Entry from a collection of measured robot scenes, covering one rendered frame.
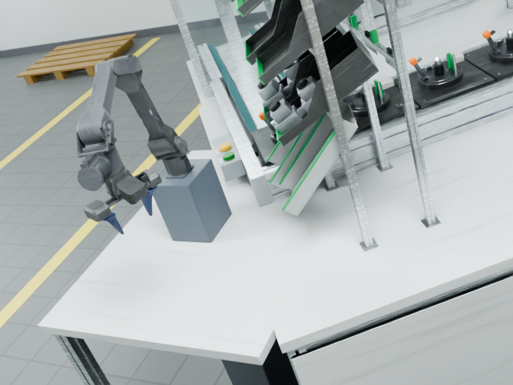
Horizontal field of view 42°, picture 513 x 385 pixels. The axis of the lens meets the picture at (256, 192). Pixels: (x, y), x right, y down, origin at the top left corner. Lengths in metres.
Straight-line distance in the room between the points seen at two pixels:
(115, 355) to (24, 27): 5.92
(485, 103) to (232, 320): 1.01
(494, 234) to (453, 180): 0.27
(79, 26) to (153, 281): 6.24
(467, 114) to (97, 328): 1.23
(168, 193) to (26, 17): 6.64
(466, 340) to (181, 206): 0.83
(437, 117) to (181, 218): 0.81
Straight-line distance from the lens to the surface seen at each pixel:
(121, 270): 2.00
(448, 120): 2.09
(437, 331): 1.68
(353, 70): 1.52
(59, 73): 7.07
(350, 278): 1.65
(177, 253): 1.95
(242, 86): 2.73
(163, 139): 1.81
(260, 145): 2.11
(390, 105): 2.13
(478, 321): 1.71
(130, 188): 1.51
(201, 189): 1.88
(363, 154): 2.03
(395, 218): 1.81
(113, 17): 7.60
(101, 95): 1.56
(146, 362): 3.01
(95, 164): 1.47
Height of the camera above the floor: 1.91
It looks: 30 degrees down
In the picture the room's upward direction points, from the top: 19 degrees counter-clockwise
